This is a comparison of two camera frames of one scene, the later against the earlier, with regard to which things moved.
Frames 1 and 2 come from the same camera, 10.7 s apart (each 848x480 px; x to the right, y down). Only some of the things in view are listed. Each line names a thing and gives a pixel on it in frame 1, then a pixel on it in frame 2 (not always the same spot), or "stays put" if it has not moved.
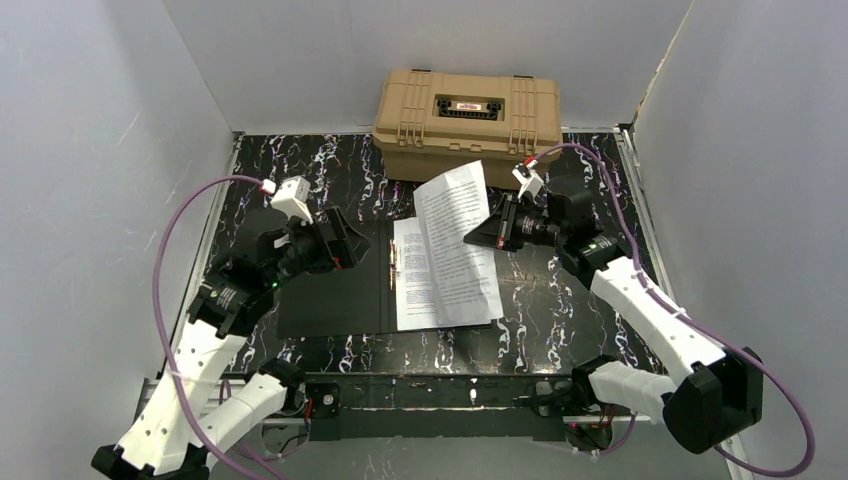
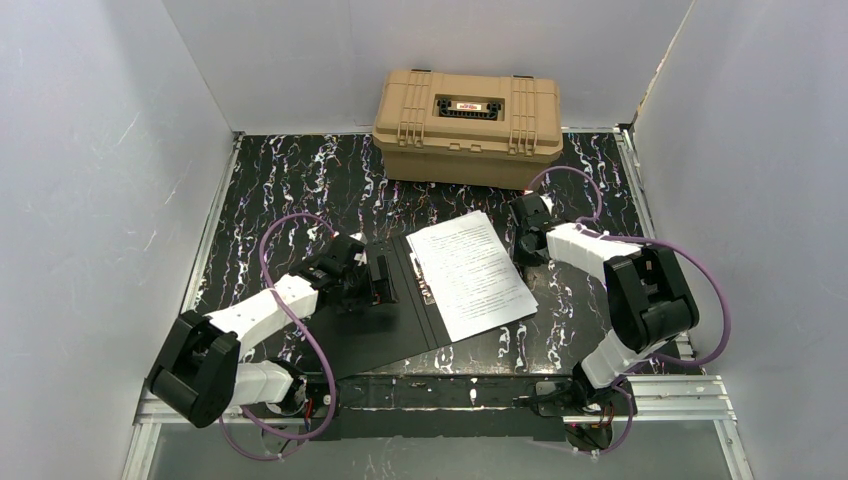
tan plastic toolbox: (428, 122) stays put
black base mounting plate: (436, 408) stays put
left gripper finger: (347, 244) → (379, 256)
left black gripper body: (332, 240) → (381, 277)
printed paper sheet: (414, 309) → (474, 285)
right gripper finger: (499, 230) → (522, 256)
